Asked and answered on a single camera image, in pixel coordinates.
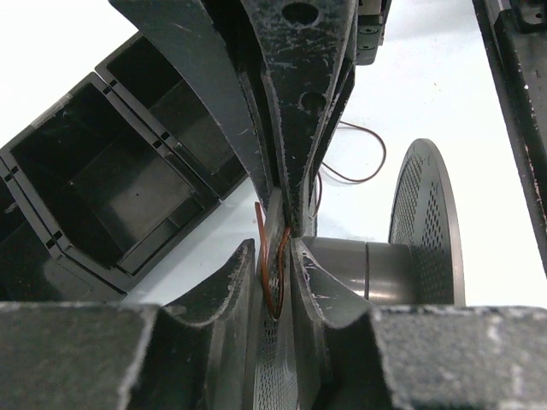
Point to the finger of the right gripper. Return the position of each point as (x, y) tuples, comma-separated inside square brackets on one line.
[(212, 46)]

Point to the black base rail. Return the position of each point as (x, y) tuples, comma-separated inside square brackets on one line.
[(514, 36)]

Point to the black cable spool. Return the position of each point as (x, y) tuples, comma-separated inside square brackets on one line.
[(419, 264)]

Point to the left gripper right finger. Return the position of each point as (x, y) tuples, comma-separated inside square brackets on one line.
[(406, 354)]

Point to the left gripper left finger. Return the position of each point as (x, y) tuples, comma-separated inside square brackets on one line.
[(191, 354)]

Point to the black compartment tray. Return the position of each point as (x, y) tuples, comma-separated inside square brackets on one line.
[(106, 182)]

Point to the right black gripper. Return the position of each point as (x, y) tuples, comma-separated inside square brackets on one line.
[(303, 45)]

